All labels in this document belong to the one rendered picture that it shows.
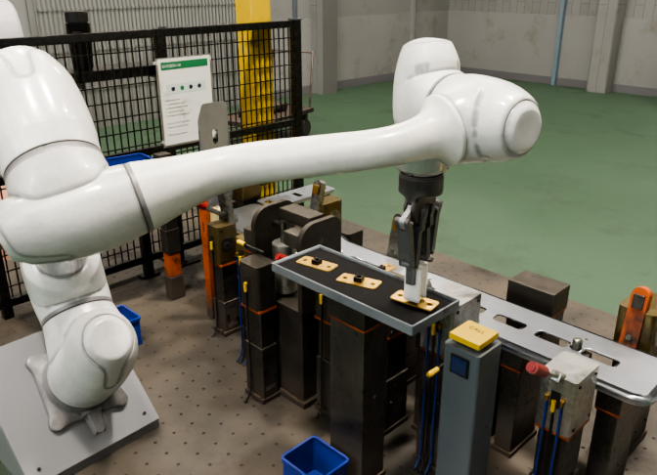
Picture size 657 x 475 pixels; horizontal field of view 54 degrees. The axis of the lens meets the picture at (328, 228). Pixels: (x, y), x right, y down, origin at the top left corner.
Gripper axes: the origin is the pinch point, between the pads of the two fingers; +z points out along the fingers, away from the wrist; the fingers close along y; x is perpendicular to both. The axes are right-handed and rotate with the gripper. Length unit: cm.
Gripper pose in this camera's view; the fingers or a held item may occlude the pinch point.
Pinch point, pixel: (416, 280)
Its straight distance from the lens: 117.0
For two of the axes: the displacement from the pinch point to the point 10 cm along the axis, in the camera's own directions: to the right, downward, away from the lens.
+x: -8.1, -2.1, 5.4
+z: 0.0, 9.3, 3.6
